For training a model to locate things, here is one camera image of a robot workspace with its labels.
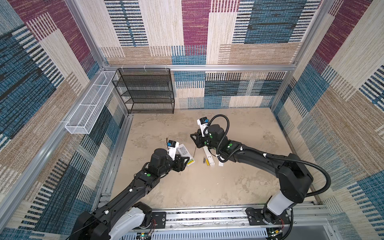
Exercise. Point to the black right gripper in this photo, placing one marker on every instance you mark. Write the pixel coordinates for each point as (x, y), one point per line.
(198, 137)

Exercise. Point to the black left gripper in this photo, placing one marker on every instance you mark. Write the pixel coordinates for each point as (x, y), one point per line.
(179, 161)

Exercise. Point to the white remote with grey screen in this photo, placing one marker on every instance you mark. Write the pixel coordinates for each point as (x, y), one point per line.
(183, 151)

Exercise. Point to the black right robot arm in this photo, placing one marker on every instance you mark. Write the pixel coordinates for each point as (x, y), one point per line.
(294, 178)

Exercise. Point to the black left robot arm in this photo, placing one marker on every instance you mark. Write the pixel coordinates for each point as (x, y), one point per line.
(124, 212)

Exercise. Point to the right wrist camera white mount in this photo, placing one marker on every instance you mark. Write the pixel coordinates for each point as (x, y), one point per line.
(203, 124)

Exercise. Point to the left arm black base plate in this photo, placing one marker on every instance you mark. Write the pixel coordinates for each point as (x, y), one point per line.
(155, 220)

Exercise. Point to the black wire mesh shelf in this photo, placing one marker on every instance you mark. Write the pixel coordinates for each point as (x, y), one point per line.
(145, 91)

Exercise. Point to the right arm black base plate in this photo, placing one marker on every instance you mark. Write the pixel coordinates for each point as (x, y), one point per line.
(262, 217)

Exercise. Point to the white wire mesh basket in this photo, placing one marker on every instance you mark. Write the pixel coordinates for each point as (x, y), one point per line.
(86, 114)

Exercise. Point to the aluminium front rail frame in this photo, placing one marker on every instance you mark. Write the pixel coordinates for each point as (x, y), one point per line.
(308, 222)

